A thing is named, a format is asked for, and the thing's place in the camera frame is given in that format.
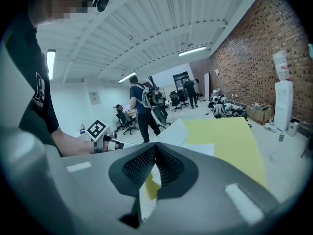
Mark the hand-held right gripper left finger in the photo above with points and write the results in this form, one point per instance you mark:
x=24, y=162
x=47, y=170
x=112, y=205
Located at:
x=80, y=195

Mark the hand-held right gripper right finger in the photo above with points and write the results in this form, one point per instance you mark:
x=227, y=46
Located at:
x=207, y=204

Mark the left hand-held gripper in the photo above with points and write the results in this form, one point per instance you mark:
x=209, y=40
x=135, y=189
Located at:
x=97, y=130

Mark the person's left forearm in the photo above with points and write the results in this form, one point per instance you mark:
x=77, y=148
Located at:
x=73, y=143

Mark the black office chair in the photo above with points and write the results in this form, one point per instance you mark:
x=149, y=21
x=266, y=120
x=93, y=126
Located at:
x=174, y=99
x=183, y=97
x=124, y=120

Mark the ceiling tube light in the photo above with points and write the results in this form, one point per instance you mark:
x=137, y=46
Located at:
x=127, y=77
x=192, y=51
x=51, y=63

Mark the grey office chair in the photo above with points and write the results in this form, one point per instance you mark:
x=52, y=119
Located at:
x=160, y=116

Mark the clear plastic bottle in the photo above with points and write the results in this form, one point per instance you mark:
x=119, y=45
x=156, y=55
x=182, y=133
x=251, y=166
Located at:
x=277, y=147

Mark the person's black t-shirt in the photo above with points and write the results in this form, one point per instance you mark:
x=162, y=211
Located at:
x=29, y=62

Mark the dark double door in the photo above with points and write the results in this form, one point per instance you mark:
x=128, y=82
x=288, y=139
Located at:
x=180, y=81

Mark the pile of white robots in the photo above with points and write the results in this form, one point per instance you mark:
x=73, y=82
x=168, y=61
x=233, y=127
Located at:
x=220, y=105

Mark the brown cardboard boxes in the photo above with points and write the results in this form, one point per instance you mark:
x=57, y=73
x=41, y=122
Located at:
x=260, y=112

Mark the white trash bin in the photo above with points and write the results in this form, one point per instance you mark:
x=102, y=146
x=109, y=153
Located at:
x=293, y=127

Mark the white leaning board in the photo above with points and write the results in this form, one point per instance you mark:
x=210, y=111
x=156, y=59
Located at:
x=207, y=86

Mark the white water dispenser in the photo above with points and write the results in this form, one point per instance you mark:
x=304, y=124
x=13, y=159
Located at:
x=282, y=106

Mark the person's head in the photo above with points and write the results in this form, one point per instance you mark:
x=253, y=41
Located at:
x=61, y=4

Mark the white paper sheet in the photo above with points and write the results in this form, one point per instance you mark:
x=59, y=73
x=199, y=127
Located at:
x=216, y=71

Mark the clear water dispenser bottle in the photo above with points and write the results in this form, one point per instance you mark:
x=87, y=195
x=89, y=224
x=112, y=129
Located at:
x=280, y=65

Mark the wall poster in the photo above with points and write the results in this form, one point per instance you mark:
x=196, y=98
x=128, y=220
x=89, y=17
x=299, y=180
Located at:
x=94, y=98

